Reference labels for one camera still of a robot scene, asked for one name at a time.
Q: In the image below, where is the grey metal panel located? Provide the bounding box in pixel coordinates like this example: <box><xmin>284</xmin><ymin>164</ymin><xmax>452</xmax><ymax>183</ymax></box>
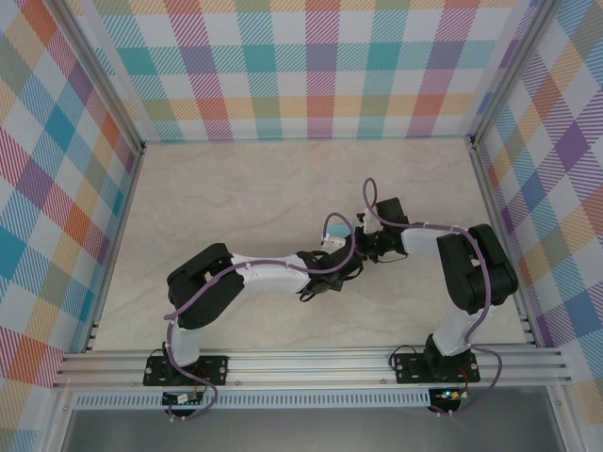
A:
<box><xmin>60</xmin><ymin>407</ymin><xmax>566</xmax><ymax>452</ymax></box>

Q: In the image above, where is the left small circuit board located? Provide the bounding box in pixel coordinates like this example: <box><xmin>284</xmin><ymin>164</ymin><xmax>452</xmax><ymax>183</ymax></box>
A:
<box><xmin>161</xmin><ymin>391</ymin><xmax>204</xmax><ymax>407</ymax></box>

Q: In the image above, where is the long aluminium mounting rail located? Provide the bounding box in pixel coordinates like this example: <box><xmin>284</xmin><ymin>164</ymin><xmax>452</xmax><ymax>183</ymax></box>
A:
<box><xmin>51</xmin><ymin>346</ymin><xmax>574</xmax><ymax>390</ymax></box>

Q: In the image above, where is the thin black cable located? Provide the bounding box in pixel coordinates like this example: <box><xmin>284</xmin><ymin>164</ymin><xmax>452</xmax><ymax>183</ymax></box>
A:
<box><xmin>391</xmin><ymin>341</ymin><xmax>429</xmax><ymax>367</ymax></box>

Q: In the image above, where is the right aluminium side rail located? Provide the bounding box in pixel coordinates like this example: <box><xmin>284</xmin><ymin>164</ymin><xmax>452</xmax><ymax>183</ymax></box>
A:
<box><xmin>468</xmin><ymin>138</ymin><xmax>543</xmax><ymax>349</ymax></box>

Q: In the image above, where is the aluminium side rail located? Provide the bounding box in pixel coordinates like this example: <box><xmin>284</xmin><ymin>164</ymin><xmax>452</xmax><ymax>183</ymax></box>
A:
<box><xmin>468</xmin><ymin>138</ymin><xmax>543</xmax><ymax>349</ymax></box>
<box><xmin>82</xmin><ymin>143</ymin><xmax>147</xmax><ymax>354</ymax></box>

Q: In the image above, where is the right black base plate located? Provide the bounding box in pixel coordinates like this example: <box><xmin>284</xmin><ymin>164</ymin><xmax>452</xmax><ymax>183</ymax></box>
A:
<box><xmin>394</xmin><ymin>352</ymin><xmax>481</xmax><ymax>385</ymax></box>

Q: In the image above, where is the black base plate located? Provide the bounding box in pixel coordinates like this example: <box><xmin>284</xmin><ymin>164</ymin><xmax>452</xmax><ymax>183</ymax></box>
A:
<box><xmin>394</xmin><ymin>352</ymin><xmax>481</xmax><ymax>385</ymax></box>
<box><xmin>142</xmin><ymin>355</ymin><xmax>230</xmax><ymax>388</ymax></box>

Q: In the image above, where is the slotted grey cable duct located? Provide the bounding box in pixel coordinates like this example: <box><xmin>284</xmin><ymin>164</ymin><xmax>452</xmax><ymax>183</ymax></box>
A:
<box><xmin>73</xmin><ymin>389</ymin><xmax>432</xmax><ymax>410</ymax></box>

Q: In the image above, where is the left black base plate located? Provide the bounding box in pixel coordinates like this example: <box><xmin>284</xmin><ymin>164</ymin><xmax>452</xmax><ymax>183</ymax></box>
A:
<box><xmin>142</xmin><ymin>355</ymin><xmax>230</xmax><ymax>388</ymax></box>

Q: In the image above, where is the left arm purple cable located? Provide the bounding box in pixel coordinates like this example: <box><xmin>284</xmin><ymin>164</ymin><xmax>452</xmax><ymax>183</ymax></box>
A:
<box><xmin>163</xmin><ymin>212</ymin><xmax>358</xmax><ymax>422</ymax></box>

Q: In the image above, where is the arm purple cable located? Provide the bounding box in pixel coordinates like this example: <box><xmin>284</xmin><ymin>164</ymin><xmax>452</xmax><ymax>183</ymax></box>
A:
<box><xmin>163</xmin><ymin>212</ymin><xmax>358</xmax><ymax>422</ymax></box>
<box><xmin>361</xmin><ymin>177</ymin><xmax>501</xmax><ymax>419</ymax></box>

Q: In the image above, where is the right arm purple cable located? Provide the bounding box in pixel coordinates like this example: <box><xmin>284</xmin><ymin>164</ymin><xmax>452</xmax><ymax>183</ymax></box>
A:
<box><xmin>361</xmin><ymin>177</ymin><xmax>501</xmax><ymax>419</ymax></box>

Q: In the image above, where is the right aluminium frame post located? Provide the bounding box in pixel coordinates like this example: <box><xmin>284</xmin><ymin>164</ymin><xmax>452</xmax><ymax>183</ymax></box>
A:
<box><xmin>465</xmin><ymin>0</ymin><xmax>562</xmax><ymax>152</ymax></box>

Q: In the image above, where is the aluminium frame post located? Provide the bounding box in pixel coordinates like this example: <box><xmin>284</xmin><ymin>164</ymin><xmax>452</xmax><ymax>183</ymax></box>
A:
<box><xmin>49</xmin><ymin>0</ymin><xmax>147</xmax><ymax>156</ymax></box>
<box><xmin>465</xmin><ymin>0</ymin><xmax>562</xmax><ymax>152</ymax></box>

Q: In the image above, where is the left aluminium side rail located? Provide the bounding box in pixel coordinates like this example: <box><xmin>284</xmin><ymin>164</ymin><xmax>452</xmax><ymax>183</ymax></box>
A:
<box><xmin>82</xmin><ymin>143</ymin><xmax>147</xmax><ymax>354</ymax></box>

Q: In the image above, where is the right aluminium frame leg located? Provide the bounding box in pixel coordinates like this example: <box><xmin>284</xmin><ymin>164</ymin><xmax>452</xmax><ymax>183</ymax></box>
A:
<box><xmin>546</xmin><ymin>385</ymin><xmax>583</xmax><ymax>452</ymax></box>

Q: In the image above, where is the aluminium frame leg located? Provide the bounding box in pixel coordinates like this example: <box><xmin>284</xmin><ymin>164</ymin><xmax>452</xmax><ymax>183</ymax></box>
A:
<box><xmin>44</xmin><ymin>389</ymin><xmax>74</xmax><ymax>452</ymax></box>
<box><xmin>546</xmin><ymin>385</ymin><xmax>583</xmax><ymax>452</ymax></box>

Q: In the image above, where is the left aluminium frame post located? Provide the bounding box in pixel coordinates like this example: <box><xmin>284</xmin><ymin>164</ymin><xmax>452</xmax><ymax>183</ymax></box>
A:
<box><xmin>49</xmin><ymin>0</ymin><xmax>147</xmax><ymax>156</ymax></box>

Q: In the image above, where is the left aluminium frame leg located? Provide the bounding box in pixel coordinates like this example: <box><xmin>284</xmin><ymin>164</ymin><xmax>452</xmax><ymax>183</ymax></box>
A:
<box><xmin>44</xmin><ymin>389</ymin><xmax>74</xmax><ymax>452</ymax></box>

